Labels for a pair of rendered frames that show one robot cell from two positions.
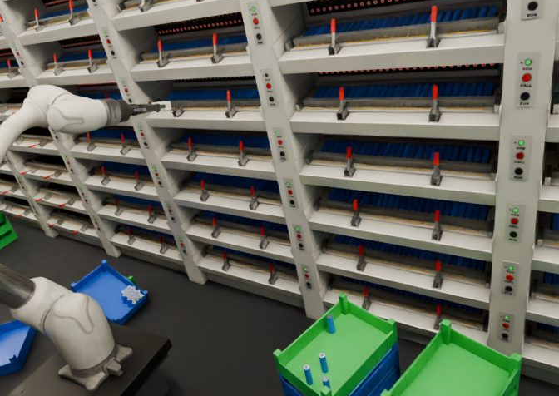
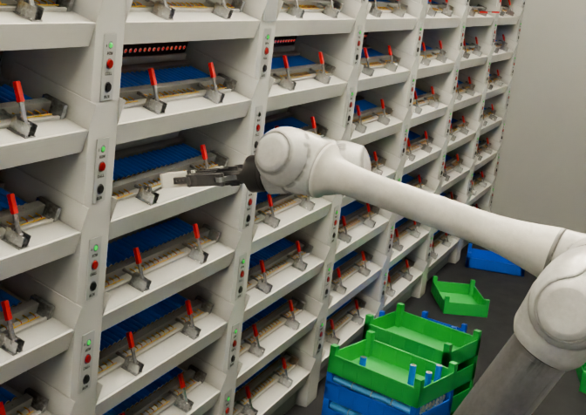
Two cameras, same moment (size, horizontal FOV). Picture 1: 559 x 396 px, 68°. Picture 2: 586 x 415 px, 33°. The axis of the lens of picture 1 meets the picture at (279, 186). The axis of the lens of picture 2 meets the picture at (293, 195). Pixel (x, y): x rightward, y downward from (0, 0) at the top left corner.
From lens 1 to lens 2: 303 cm
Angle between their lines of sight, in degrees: 98
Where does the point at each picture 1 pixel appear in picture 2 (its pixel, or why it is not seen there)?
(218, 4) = (243, 26)
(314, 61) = (284, 97)
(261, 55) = (260, 90)
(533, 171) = not seen: hidden behind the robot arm
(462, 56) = (335, 90)
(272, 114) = not seen: hidden behind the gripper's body
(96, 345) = not seen: outside the picture
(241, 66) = (242, 105)
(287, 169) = (245, 240)
